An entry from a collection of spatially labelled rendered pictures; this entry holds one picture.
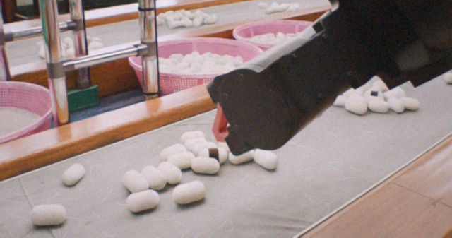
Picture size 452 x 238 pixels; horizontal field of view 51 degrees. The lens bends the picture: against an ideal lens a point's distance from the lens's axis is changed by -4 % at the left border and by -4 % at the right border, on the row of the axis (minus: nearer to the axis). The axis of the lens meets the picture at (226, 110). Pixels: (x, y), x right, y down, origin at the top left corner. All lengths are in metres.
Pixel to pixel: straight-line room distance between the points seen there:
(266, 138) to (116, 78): 0.75
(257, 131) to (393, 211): 0.23
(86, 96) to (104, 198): 0.45
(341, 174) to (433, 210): 0.14
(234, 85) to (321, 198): 0.27
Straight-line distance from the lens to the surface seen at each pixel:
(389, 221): 0.48
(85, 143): 0.65
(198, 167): 0.58
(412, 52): 0.31
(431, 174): 0.58
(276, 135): 0.30
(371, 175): 0.61
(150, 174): 0.55
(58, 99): 0.69
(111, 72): 1.03
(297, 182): 0.58
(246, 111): 0.31
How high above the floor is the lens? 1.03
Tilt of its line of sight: 22 degrees down
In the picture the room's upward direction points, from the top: straight up
